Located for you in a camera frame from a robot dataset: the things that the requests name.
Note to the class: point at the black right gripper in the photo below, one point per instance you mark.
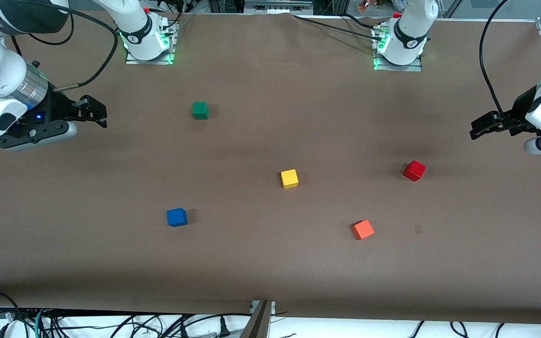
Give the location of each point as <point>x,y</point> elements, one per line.
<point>57,106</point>

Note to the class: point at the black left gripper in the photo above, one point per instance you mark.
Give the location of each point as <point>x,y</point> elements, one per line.
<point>520,109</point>

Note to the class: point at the red wooden block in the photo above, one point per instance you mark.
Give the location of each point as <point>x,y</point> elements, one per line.
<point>414,170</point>

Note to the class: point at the blue wooden block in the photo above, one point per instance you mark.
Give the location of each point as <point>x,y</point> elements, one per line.
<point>176,217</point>

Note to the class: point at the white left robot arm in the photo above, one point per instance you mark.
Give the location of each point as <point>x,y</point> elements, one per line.
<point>411,33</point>

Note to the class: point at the green wooden block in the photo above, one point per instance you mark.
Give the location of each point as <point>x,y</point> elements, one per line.
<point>200,111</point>

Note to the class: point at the orange wooden block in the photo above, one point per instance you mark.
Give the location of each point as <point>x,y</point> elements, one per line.
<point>363,229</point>

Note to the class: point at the yellow wooden block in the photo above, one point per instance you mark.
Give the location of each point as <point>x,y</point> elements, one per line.
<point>289,178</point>

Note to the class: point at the brown paper table cover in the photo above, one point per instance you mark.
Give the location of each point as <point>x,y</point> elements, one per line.
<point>270,263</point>

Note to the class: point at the black power plug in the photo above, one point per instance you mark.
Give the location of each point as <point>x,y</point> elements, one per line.
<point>224,328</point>
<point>183,331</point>

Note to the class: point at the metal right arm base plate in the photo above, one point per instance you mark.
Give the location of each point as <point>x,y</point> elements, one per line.
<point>134,60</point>

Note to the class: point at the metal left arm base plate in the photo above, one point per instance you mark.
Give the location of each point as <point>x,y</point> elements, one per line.
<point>411,67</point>

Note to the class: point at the grey metal rail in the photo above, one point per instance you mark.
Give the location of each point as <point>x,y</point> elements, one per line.
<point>277,4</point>

